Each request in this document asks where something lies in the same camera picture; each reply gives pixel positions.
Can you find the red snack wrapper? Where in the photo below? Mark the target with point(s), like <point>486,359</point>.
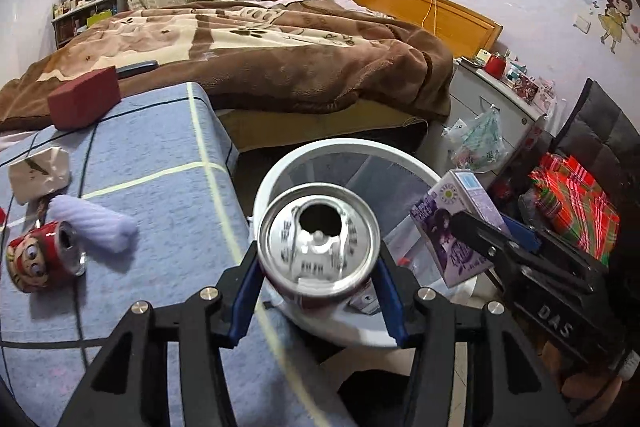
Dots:
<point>2,217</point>

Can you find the green paper bag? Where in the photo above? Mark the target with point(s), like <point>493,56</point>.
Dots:
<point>100,19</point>

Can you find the bed with brown blanket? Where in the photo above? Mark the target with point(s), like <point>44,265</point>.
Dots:
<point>300,57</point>

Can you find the printed plastic shopping bag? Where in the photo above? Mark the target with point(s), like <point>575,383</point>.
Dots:
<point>477,142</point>

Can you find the white wall shelf unit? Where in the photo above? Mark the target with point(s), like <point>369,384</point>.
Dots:
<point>75,12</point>

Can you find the row of small printed boxes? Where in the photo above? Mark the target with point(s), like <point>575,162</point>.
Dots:
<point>527,84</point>

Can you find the blue checked tablecloth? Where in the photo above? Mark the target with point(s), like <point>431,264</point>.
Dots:
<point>150,207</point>

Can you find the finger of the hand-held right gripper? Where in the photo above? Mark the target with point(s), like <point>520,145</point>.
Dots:
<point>522,232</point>
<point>490,242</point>

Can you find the white wall switch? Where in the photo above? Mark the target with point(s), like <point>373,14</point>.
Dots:
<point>582,24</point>

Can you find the person's right hand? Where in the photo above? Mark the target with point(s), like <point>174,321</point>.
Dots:
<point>590,394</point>

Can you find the grey bedside cabinet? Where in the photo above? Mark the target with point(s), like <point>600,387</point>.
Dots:
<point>470,92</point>

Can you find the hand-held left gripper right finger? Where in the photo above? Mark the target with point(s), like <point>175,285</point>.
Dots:
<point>390,302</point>

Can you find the cartoon girl wall sticker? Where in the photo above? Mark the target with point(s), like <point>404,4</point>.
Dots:
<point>612,7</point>

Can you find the red cartoon face can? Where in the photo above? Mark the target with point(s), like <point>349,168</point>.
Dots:
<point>37,259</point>

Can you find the white tissue roll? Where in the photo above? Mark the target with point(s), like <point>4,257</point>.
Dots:
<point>92,222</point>

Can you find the cream paper bag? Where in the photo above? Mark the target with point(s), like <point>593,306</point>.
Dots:
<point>40,174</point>

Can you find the white round trash bin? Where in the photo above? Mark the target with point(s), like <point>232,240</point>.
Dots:
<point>345,332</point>

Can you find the red jar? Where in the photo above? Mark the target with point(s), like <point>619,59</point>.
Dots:
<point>495,66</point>

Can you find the pink pillow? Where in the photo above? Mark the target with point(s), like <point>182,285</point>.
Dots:
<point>345,2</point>

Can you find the black chair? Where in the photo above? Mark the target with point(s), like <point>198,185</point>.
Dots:
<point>600,127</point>

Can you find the dark red box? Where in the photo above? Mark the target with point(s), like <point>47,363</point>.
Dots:
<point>85,99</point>

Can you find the black remote control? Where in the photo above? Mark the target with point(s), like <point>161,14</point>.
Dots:
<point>137,68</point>

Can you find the purple drink carton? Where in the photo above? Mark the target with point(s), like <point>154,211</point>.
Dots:
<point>450,217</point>

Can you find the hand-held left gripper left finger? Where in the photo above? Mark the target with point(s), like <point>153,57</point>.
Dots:
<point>245,297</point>

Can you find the plain red drink can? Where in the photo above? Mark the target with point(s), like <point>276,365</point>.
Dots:
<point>320,257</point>

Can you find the wooden headboard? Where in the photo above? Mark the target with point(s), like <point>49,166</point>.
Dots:
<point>450,19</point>

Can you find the red green striped bag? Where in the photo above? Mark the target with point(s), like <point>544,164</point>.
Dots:
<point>575,202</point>

